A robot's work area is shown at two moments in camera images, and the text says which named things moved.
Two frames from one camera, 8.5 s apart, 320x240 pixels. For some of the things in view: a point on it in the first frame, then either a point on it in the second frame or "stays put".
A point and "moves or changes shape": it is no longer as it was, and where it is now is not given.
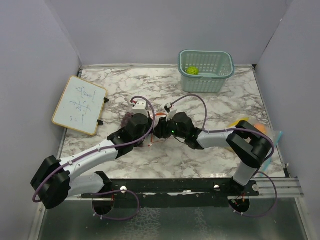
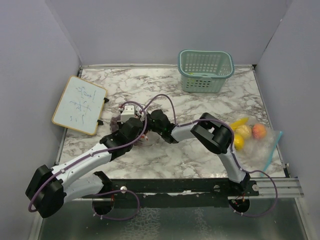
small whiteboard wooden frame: x=81 y=105 stays put
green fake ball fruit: x=193 y=70 moves or changes shape
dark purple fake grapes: x=127 y=116 moves or changes shape
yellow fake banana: x=236 y=122 stays put
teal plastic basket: x=204 y=71 stays put
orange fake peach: x=261 y=127 stays put
